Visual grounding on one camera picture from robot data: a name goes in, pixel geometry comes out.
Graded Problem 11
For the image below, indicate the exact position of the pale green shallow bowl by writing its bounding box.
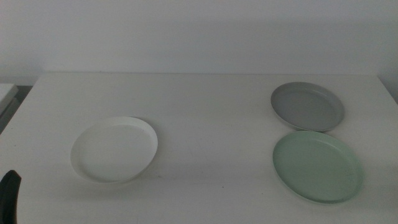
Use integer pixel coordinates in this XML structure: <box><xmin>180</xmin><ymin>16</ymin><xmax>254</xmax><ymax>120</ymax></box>
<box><xmin>272</xmin><ymin>130</ymin><xmax>364</xmax><ymax>205</ymax></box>

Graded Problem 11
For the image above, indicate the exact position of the white shallow bowl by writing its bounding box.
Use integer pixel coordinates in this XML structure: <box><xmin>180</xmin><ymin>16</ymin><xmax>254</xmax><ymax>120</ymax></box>
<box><xmin>70</xmin><ymin>116</ymin><xmax>159</xmax><ymax>184</ymax></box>

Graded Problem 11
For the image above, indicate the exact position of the grey shallow bowl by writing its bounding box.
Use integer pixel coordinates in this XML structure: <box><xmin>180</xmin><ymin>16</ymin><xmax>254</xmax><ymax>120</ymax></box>
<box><xmin>270</xmin><ymin>82</ymin><xmax>345</xmax><ymax>133</ymax></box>

